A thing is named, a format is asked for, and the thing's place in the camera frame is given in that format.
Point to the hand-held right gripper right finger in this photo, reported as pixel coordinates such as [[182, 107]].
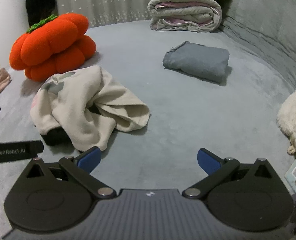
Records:
[[208, 161]]

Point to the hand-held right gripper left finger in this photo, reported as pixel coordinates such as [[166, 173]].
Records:
[[89, 158]]

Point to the cream sweatshirt with black sleeves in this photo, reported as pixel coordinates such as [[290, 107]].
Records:
[[80, 100]]

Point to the grey-blue bed sheet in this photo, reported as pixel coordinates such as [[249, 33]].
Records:
[[188, 115]]

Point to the white plush toy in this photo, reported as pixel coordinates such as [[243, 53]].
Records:
[[295, 117]]

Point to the folded grey garment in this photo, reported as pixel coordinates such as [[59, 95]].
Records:
[[198, 61]]

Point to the orange pumpkin plush pillow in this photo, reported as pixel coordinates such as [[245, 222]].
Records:
[[53, 47]]

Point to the folded grey and pink quilt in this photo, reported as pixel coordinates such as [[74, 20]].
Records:
[[185, 12]]

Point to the grey quilted bedspread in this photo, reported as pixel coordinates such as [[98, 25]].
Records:
[[267, 22]]

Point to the black plush cushion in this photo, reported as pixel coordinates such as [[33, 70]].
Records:
[[39, 0]]

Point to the grey star-print curtain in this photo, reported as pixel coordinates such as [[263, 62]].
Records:
[[100, 2]]

